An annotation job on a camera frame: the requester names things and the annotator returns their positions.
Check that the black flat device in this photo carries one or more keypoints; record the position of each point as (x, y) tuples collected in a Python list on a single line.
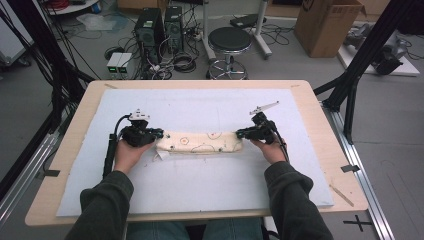
[(246, 20)]

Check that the white metal stand leg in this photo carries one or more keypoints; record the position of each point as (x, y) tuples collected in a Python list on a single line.
[(261, 33)]

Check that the person's right leg in jeans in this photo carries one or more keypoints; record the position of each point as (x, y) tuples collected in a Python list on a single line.
[(233, 230)]

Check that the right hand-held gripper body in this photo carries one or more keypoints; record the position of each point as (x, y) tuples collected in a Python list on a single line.
[(263, 131)]

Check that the white floor platform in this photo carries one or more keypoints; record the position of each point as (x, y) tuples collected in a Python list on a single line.
[(406, 68)]

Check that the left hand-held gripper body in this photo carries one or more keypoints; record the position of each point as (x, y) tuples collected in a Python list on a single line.
[(138, 135)]

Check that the white power supply box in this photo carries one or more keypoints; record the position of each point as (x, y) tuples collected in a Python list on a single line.
[(113, 63), (125, 63)]

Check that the wide black computer tower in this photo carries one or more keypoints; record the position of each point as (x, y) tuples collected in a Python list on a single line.
[(148, 33)]

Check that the person's left hand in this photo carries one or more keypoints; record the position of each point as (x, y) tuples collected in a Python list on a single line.
[(128, 156)]

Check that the narrow black computer tower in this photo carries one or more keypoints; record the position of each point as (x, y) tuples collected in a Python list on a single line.
[(174, 30)]

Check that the person's leg in jeans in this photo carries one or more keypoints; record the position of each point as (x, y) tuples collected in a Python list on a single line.
[(156, 231), (233, 230)]

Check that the black round stool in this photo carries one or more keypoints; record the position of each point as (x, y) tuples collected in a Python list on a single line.
[(230, 39)]

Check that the clear plastic sheet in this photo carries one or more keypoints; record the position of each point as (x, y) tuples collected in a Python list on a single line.
[(96, 22)]

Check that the white round table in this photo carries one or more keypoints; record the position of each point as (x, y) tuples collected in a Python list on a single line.
[(73, 7)]

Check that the person's left leg in jeans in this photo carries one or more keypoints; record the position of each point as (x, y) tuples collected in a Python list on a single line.
[(156, 231)]

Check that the aluminium floor rail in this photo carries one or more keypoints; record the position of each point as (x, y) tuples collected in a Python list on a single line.
[(30, 166), (360, 173)]

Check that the black metal frame stand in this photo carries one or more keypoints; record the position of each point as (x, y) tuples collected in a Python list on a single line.
[(43, 40), (366, 50)]

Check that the person's right hand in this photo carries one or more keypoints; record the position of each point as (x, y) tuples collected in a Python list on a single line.
[(273, 151)]

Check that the white panel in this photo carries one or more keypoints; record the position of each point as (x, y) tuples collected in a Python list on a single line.
[(10, 40)]

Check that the cream muslin cloth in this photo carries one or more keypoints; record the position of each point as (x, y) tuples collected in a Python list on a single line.
[(200, 141)]

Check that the brown cardboard box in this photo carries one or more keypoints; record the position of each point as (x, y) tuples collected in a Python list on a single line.
[(326, 26)]

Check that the white power strip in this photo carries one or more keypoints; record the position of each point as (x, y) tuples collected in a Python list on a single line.
[(269, 224)]

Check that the thin wooden stick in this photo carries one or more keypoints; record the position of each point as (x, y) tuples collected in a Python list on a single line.
[(341, 195)]

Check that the black machine on platform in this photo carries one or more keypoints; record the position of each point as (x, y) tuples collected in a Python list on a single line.
[(386, 61)]

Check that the black tape piece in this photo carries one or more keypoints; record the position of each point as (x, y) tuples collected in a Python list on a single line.
[(350, 168), (51, 173)]

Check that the light wooden table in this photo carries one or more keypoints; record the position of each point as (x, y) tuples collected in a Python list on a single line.
[(311, 110)]

